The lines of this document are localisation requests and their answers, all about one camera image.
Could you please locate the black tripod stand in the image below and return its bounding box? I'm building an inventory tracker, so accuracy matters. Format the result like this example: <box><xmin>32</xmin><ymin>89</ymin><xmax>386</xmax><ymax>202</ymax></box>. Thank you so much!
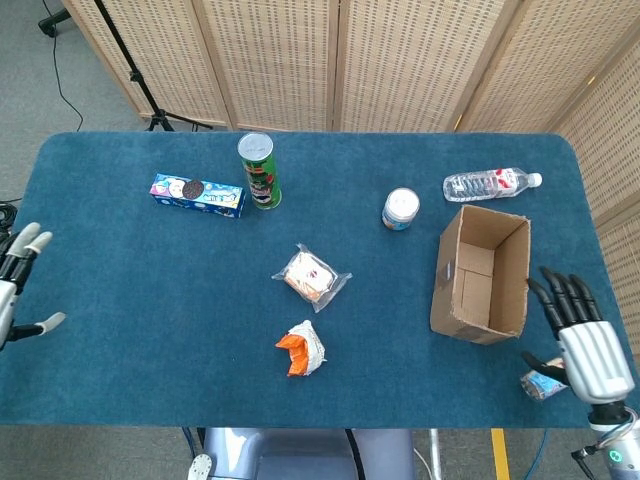
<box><xmin>93</xmin><ymin>0</ymin><xmax>214</xmax><ymax>132</ymax></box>

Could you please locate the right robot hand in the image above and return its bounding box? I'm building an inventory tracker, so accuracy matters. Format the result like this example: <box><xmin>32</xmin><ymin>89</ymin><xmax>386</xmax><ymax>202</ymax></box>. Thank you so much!
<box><xmin>520</xmin><ymin>267</ymin><xmax>636</xmax><ymax>421</ymax></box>

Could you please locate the small blue snack packet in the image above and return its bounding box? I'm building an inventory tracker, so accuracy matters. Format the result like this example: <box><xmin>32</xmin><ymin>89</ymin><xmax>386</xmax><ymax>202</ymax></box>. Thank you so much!
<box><xmin>519</xmin><ymin>357</ymin><xmax>569</xmax><ymax>403</ymax></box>

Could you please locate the black office chair base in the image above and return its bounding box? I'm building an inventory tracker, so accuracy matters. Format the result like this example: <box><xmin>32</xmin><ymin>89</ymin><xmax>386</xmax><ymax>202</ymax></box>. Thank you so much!
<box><xmin>38</xmin><ymin>7</ymin><xmax>71</xmax><ymax>37</ymax></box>

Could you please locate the black cable bundle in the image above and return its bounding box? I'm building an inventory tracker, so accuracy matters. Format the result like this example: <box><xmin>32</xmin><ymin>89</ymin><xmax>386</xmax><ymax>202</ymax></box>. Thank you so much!
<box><xmin>0</xmin><ymin>199</ymin><xmax>19</xmax><ymax>232</ymax></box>

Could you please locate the blue felt tablecloth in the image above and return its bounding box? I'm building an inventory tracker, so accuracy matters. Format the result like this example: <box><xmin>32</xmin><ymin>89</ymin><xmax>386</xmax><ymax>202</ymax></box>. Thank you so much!
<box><xmin>0</xmin><ymin>130</ymin><xmax>634</xmax><ymax>430</ymax></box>

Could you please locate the woven wooden folding screen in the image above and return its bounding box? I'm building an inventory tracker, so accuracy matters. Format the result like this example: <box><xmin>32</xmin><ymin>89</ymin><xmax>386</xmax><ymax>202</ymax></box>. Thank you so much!
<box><xmin>62</xmin><ymin>0</ymin><xmax>640</xmax><ymax>326</ymax></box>

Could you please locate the blue Oreo cookie box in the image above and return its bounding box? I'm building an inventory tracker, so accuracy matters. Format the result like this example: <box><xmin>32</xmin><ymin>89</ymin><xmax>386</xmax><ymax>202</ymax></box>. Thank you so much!
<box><xmin>150</xmin><ymin>172</ymin><xmax>247</xmax><ymax>219</ymax></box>

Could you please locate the black floor cable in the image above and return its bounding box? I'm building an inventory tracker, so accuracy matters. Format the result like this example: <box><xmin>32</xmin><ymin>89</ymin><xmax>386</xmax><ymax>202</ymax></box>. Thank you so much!
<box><xmin>42</xmin><ymin>0</ymin><xmax>85</xmax><ymax>132</ymax></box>

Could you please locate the open brown cardboard box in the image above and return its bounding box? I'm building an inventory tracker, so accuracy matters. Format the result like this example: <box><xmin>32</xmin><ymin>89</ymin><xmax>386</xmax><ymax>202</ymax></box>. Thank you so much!
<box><xmin>429</xmin><ymin>204</ymin><xmax>532</xmax><ymax>346</ymax></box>

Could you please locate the plastic-wrapped sandwich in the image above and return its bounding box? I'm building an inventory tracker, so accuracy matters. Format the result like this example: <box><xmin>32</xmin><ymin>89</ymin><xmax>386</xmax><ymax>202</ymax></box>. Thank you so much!
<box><xmin>271</xmin><ymin>243</ymin><xmax>353</xmax><ymax>314</ymax></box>

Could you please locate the metal table leg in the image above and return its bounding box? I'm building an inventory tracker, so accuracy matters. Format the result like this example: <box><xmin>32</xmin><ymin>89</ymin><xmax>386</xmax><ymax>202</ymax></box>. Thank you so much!
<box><xmin>428</xmin><ymin>428</ymin><xmax>444</xmax><ymax>480</ymax></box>

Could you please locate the grey-blue robot torso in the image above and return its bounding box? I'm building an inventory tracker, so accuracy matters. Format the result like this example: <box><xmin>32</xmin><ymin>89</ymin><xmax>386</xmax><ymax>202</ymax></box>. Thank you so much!
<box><xmin>187</xmin><ymin>427</ymin><xmax>416</xmax><ymax>480</ymax></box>

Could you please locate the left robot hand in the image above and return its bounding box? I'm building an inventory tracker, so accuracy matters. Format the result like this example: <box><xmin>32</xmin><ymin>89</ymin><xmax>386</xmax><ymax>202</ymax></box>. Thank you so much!
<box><xmin>0</xmin><ymin>222</ymin><xmax>67</xmax><ymax>351</ymax></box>

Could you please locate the orange snack wrapper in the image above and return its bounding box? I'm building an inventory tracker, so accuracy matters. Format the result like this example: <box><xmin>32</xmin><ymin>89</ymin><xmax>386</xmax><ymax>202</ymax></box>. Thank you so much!
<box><xmin>274</xmin><ymin>319</ymin><xmax>329</xmax><ymax>378</ymax></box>

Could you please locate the clear plastic water bottle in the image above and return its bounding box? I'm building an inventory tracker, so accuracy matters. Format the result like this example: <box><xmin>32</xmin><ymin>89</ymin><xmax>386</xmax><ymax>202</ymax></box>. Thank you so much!
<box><xmin>442</xmin><ymin>167</ymin><xmax>544</xmax><ymax>203</ymax></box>

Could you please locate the white-lidded snack jar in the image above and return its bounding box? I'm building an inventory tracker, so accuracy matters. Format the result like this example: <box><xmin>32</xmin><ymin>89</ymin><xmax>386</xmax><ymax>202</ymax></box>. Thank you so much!
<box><xmin>381</xmin><ymin>187</ymin><xmax>421</xmax><ymax>232</ymax></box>

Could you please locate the green Pringles can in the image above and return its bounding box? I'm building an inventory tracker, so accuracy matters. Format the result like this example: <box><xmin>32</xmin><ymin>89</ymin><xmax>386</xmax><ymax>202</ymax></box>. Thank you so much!
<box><xmin>236</xmin><ymin>131</ymin><xmax>283</xmax><ymax>211</ymax></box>

